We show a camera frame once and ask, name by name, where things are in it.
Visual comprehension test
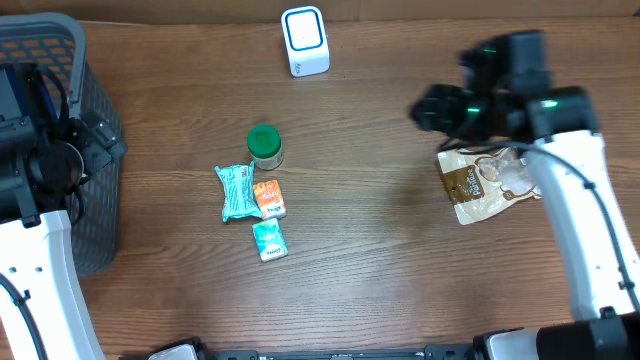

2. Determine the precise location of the beige clear snack pouch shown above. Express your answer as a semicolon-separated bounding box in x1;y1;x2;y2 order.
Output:
438;148;541;225

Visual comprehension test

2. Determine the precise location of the teal white packet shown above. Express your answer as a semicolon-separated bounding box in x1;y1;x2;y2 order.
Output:
215;162;262;223

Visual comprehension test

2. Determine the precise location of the green lid white jar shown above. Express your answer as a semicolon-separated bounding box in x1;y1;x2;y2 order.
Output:
247;124;283;170

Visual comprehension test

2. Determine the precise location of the orange tissue pack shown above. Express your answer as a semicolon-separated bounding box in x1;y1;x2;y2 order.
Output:
253;180;286;220

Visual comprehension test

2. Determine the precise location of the teal Kleenex tissue pack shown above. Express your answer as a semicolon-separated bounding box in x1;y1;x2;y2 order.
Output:
252;218;288;262

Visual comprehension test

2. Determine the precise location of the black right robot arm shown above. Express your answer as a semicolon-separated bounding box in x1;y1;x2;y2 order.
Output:
410;31;639;359

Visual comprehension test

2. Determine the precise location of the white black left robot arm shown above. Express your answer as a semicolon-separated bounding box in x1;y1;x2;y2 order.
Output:
1;63;126;359

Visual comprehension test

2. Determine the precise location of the white barcode scanner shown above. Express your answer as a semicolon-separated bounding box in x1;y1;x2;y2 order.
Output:
281;6;330;77

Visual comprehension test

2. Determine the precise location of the grey plastic mesh basket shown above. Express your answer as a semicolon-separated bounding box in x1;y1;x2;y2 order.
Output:
1;12;124;276

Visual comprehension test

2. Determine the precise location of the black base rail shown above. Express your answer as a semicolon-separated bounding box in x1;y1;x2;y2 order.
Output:
119;337;481;360

